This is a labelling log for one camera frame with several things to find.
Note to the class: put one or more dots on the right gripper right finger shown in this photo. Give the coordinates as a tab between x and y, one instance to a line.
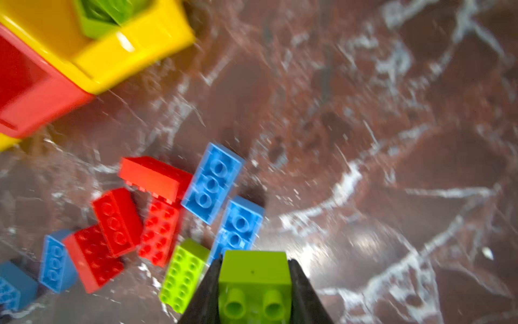
306	305

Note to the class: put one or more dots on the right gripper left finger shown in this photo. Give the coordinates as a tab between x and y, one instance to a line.
203	307

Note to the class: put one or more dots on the green lego small front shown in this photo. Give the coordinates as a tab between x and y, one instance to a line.
255	287

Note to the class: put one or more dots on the blue lego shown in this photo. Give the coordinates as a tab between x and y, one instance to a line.
57	270
212	182
18	289
241	224

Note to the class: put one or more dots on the green lego top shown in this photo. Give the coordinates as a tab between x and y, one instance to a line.
98	18

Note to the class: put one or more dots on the red lego studded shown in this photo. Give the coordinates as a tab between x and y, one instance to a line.
161	229

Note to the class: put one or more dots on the red lego upright narrow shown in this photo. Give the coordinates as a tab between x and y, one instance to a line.
92	258

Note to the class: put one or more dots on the red lego center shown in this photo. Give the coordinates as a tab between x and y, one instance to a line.
117	216

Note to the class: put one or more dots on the red lego top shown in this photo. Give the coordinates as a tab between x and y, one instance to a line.
158	178

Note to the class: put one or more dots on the left yellow bin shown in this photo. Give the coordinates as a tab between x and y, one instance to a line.
7	142

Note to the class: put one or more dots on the yellow bin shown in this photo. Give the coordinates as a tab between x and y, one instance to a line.
53	30
7	142

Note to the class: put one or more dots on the red middle bin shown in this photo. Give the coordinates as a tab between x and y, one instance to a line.
33	92

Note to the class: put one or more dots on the right yellow bin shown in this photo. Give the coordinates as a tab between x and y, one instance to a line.
53	30

